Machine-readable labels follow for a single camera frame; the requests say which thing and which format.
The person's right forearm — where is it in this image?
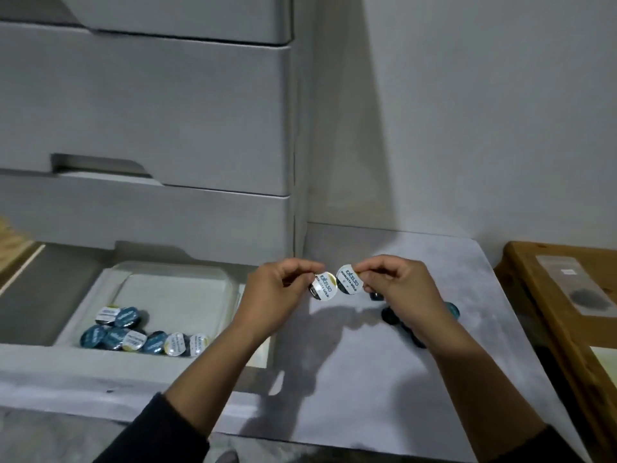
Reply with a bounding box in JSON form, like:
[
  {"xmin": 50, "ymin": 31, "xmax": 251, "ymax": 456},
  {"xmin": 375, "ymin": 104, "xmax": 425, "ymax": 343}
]
[{"xmin": 426, "ymin": 329, "xmax": 586, "ymax": 463}]

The grey drawer cabinet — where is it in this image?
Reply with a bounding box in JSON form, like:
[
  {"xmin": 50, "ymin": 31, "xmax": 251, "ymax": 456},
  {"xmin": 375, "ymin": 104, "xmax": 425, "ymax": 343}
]
[{"xmin": 0, "ymin": 0, "xmax": 319, "ymax": 267}]

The person's left hand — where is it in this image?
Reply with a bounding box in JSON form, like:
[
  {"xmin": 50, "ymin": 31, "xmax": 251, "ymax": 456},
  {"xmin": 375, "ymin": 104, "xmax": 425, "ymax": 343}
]
[{"xmin": 234, "ymin": 258, "xmax": 326, "ymax": 341}]

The pile of coffee capsules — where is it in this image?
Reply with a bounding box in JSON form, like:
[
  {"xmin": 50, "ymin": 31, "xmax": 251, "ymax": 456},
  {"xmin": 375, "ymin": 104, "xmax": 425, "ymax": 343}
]
[{"xmin": 79, "ymin": 305, "xmax": 211, "ymax": 358}]

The person's right hand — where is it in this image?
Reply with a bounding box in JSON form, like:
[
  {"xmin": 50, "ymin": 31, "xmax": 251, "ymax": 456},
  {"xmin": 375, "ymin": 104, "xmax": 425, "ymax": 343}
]
[{"xmin": 353, "ymin": 255, "xmax": 462, "ymax": 355}]

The white plastic tray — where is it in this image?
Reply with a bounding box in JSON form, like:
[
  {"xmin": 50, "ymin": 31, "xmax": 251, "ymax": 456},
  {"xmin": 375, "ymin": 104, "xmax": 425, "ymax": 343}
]
[{"xmin": 54, "ymin": 260, "xmax": 271, "ymax": 369}]

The person's left forearm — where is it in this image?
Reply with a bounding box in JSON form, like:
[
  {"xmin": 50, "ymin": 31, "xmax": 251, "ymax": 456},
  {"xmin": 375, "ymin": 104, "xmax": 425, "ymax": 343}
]
[{"xmin": 94, "ymin": 320, "xmax": 266, "ymax": 463}]

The white-lid coffee capsule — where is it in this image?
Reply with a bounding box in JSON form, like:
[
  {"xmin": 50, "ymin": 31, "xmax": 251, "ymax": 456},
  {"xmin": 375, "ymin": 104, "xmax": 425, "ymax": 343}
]
[
  {"xmin": 336, "ymin": 264, "xmax": 363, "ymax": 295},
  {"xmin": 309, "ymin": 272, "xmax": 338, "ymax": 301}
]

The wooden side table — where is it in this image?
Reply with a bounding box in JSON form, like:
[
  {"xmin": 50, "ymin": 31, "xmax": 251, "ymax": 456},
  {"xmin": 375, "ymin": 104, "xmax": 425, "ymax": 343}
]
[{"xmin": 494, "ymin": 241, "xmax": 617, "ymax": 454}]

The clear plastic bag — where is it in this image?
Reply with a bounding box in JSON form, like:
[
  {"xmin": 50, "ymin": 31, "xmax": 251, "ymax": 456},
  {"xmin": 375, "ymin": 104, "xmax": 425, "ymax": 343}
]
[{"xmin": 536, "ymin": 255, "xmax": 617, "ymax": 319}]

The wooden board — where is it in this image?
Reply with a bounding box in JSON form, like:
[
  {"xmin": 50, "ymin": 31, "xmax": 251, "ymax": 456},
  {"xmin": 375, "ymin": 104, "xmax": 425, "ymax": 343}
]
[{"xmin": 0, "ymin": 218, "xmax": 45, "ymax": 297}]

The white paper sheet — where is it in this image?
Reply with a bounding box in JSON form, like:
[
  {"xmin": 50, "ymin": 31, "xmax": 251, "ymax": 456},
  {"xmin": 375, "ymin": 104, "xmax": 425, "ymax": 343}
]
[{"xmin": 590, "ymin": 346, "xmax": 617, "ymax": 387}]

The open grey drawer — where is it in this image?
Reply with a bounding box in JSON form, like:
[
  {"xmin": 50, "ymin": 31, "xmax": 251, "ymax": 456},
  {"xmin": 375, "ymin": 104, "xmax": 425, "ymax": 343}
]
[{"xmin": 0, "ymin": 242, "xmax": 290, "ymax": 422}]

